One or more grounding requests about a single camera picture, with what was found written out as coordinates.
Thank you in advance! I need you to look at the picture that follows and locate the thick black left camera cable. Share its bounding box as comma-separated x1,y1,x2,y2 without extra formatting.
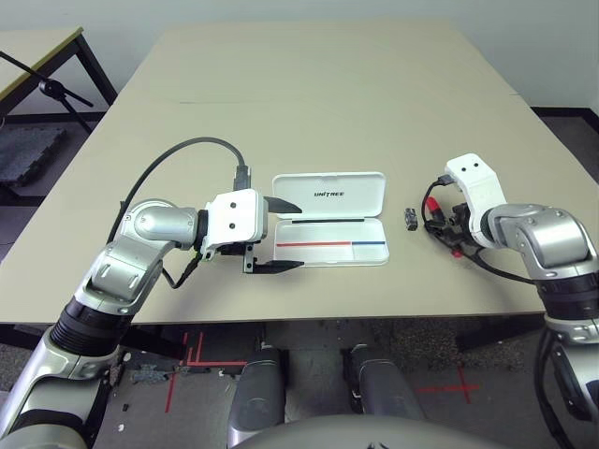
110,136,253,235

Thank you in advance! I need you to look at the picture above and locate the grey robot leg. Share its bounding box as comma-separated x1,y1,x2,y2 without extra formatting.
226,348,287,445
343,343,427,422

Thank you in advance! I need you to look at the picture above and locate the white plastic pencil case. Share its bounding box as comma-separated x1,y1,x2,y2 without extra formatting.
271,170,391,268

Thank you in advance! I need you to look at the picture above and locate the grey left robot leg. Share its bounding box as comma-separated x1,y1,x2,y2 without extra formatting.
226,348,287,445

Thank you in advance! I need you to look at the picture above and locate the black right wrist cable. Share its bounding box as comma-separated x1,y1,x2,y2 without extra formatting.
422,174,539,282

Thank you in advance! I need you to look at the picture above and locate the grey right robot leg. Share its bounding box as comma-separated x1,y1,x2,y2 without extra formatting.
343,343,427,422

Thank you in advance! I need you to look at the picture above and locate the grey robot torso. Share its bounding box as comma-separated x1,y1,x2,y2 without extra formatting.
233,415,469,449

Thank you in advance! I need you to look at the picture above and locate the black table base beam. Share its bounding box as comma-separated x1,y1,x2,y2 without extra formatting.
456,317,548,352
124,326,183,361

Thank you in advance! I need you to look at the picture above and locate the side table with black frame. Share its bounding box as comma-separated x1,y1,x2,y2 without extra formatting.
0,25,118,125

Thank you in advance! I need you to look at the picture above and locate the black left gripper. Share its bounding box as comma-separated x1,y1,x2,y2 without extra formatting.
218,195,306,276

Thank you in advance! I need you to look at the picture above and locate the thin black left gripper cable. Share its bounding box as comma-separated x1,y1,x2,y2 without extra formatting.
163,254,202,290

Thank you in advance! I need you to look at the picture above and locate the black wall baseboard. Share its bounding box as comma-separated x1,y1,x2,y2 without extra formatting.
531,106,599,118

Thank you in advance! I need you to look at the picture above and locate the dark grey foam mat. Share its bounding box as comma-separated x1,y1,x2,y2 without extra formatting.
0,124,66,188

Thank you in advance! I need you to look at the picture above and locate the black tripod stand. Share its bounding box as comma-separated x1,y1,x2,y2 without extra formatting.
0,51,95,135

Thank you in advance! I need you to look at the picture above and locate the black marker with red cap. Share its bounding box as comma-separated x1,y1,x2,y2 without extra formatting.
422,195,465,259

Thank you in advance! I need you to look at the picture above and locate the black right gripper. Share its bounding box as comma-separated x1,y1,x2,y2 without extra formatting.
423,202,474,248

